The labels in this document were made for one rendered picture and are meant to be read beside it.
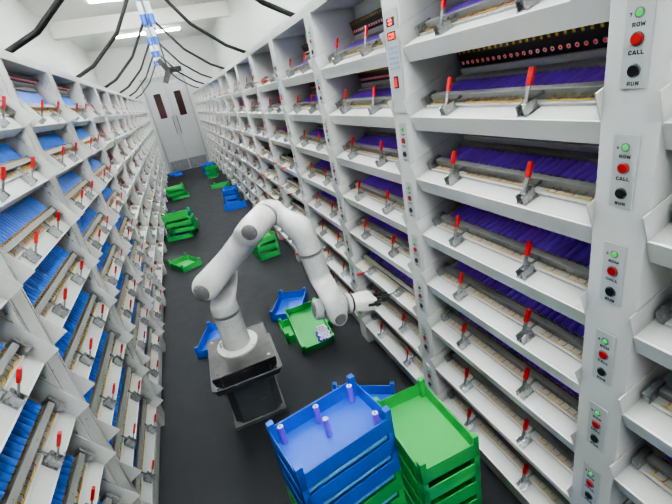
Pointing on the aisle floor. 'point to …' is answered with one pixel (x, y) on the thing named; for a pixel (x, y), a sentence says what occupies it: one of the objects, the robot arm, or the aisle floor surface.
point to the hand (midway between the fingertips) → (383, 296)
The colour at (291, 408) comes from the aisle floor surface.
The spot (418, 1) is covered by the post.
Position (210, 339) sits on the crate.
